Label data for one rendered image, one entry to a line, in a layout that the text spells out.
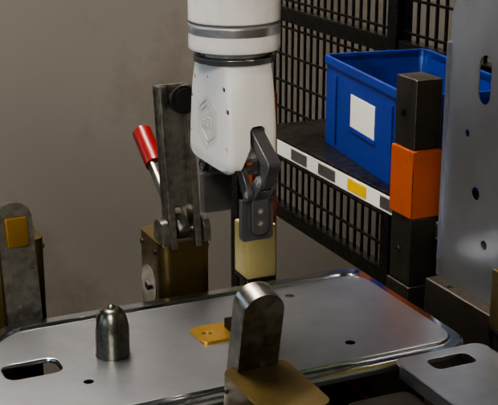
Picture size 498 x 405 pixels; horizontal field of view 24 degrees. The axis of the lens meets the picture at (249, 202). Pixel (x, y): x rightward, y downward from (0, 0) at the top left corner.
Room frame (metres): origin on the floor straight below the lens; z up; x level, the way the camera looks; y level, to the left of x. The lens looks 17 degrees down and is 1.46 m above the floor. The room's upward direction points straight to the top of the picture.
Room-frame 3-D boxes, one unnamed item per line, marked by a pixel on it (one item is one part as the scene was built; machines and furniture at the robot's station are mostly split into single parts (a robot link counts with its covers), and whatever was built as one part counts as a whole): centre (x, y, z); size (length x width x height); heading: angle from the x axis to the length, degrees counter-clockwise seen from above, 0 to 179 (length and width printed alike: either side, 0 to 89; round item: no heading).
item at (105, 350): (1.00, 0.13, 1.02); 0.03 x 0.03 x 0.07
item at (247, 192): (1.02, 0.00, 1.18); 0.05 x 0.03 x 0.05; 25
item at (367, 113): (1.57, -0.23, 1.09); 0.30 x 0.17 x 0.13; 17
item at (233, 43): (1.06, 0.01, 1.29); 0.09 x 0.08 x 0.03; 25
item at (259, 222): (1.00, -0.01, 1.14); 0.03 x 0.03 x 0.07; 25
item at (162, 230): (1.17, 0.09, 1.06); 0.03 x 0.01 x 0.03; 25
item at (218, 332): (1.06, 0.01, 1.01); 0.08 x 0.04 x 0.01; 115
